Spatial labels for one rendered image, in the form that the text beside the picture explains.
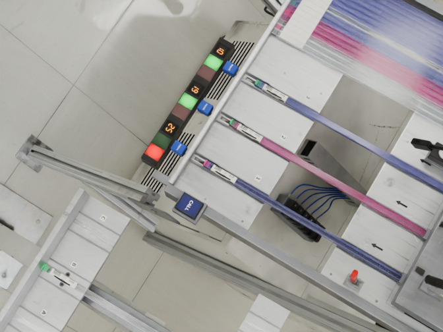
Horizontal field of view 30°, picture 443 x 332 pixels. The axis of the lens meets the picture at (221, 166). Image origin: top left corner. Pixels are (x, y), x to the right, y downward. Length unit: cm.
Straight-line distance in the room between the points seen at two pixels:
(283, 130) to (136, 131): 84
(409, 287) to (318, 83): 50
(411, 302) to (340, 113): 69
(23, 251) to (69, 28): 67
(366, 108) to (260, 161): 57
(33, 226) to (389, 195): 111
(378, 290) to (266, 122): 44
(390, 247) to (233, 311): 127
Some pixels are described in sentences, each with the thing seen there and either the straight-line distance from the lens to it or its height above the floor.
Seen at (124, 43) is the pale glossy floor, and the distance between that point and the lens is 254.
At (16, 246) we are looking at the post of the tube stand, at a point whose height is 21.
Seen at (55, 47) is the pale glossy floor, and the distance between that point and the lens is 244.
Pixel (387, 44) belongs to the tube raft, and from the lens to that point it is 194.
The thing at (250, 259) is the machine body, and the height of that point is 62.
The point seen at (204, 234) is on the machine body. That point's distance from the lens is 216.
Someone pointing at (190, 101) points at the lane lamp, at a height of 66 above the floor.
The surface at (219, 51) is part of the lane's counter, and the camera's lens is 192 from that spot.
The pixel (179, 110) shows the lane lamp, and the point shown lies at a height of 65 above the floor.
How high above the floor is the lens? 220
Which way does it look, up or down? 52 degrees down
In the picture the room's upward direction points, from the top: 106 degrees clockwise
